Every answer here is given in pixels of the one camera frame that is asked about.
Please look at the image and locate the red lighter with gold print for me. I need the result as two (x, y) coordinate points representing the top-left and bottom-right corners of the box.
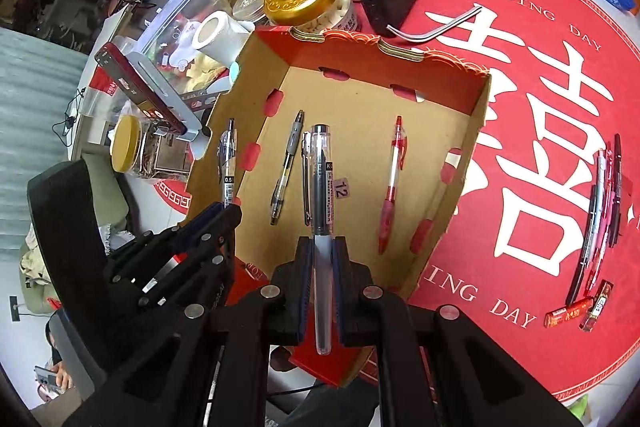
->
(544, 297), (596, 329)

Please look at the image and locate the red pen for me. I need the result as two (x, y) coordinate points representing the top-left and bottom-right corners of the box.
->
(377, 116), (408, 255)

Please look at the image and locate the toilet paper roll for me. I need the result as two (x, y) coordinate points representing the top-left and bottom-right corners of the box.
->
(192, 11), (251, 68)

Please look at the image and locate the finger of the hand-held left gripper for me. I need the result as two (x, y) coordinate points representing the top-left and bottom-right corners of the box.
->
(104, 203), (243, 285)
(131, 247), (237, 315)

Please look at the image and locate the dark red flat box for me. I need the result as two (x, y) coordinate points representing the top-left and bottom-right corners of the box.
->
(94, 42), (203, 132)

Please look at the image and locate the thick black marker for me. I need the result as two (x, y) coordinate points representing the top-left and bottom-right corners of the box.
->
(606, 134), (624, 250)

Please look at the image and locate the clear pen with white label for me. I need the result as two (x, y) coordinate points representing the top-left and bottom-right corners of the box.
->
(217, 118), (237, 208)

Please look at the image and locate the clear pen with black end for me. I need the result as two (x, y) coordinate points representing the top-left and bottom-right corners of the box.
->
(587, 157), (616, 293)

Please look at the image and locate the clear zip bag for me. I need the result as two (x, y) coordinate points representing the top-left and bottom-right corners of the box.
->
(135, 0), (236, 68)

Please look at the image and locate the yellow cloth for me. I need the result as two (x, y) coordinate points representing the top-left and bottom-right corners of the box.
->
(187, 57), (226, 92)

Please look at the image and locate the jar with yellow lid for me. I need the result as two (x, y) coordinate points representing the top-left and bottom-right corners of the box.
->
(110, 114), (166, 180)

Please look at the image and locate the clear capped pen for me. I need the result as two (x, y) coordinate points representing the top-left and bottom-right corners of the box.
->
(302, 124), (335, 355)

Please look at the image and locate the red cardboard box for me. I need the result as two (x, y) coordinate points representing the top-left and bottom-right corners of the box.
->
(182, 27), (493, 390)

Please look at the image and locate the grey phone stand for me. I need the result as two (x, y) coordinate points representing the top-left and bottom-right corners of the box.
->
(114, 36), (211, 158)

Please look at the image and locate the grey-grip pen with yellow band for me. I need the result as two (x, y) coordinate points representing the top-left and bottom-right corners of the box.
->
(270, 109), (306, 226)

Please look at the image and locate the blue and white pen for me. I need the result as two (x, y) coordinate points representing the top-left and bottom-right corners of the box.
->
(580, 152), (608, 268)

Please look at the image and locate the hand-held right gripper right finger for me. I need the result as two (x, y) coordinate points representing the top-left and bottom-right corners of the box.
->
(332, 236), (583, 427)

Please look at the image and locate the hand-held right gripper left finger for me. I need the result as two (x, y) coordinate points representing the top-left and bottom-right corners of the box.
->
(65, 236), (317, 427)

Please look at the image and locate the clear box with brown contents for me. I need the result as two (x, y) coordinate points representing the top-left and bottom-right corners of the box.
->
(152, 134), (196, 180)

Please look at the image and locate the metal hex key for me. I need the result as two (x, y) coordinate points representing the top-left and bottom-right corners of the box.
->
(386, 5), (483, 44)

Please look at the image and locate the dark red lighter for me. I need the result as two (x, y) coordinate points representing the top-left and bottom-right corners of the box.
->
(580, 279), (615, 333)

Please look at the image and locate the round tin with clear lid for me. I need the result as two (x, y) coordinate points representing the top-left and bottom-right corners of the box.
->
(231, 0), (276, 25)

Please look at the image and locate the thin black marker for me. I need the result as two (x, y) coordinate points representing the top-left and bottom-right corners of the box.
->
(566, 184), (601, 308)

